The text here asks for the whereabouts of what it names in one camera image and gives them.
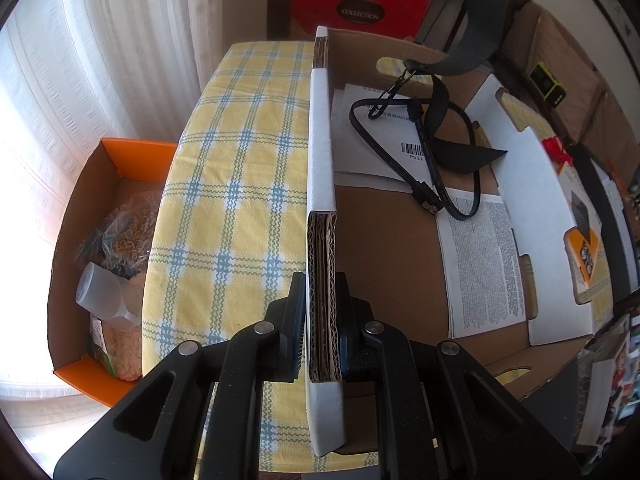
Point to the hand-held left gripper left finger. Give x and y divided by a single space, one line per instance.
295 327

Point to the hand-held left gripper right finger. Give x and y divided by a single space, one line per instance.
346 347

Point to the white cardboard tray box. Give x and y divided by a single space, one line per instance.
390 270

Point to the white printed paper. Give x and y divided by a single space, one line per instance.
480 270

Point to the yellow checked tablecloth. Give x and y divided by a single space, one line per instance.
235 185

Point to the clear plastic bottle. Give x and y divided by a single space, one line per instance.
102 292

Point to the clear bag of snacks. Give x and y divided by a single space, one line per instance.
122 235

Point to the orange open cardboard box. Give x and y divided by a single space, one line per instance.
140 157

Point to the orange black product box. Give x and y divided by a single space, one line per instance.
582 260

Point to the colourful printed bag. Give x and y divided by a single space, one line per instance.
607 375

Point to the red pastry gift box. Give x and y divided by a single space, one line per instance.
320 5

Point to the green black small device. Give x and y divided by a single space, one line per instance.
552 91

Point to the white sheer curtain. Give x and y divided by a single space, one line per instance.
100 60

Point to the dark wooden sofa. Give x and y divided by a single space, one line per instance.
590 50

